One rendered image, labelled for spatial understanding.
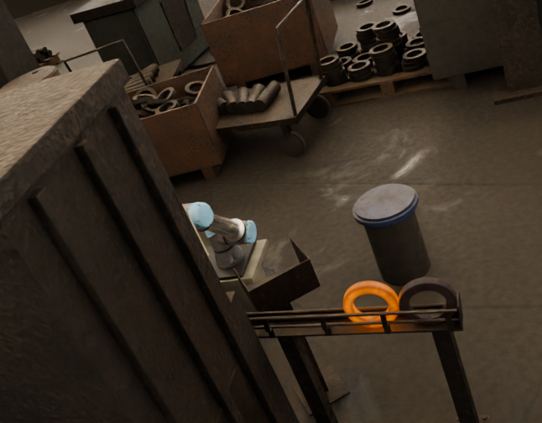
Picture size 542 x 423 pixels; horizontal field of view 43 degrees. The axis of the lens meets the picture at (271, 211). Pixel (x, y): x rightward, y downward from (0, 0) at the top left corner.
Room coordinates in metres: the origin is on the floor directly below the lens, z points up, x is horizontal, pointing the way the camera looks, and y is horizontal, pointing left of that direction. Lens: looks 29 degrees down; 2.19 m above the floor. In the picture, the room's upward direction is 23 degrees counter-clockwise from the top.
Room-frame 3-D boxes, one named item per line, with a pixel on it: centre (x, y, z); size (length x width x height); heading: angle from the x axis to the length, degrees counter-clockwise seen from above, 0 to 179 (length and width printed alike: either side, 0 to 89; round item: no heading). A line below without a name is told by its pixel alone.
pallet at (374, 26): (5.15, -1.39, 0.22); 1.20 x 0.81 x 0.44; 60
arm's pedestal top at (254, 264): (3.02, 0.29, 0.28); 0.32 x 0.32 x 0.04; 64
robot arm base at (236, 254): (3.02, 0.29, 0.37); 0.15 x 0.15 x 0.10
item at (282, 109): (4.95, -0.18, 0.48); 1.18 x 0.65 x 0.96; 55
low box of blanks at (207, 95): (5.11, 0.51, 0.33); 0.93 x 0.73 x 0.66; 72
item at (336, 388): (2.23, 0.08, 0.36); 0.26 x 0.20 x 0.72; 100
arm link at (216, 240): (3.02, 0.28, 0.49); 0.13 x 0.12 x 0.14; 57
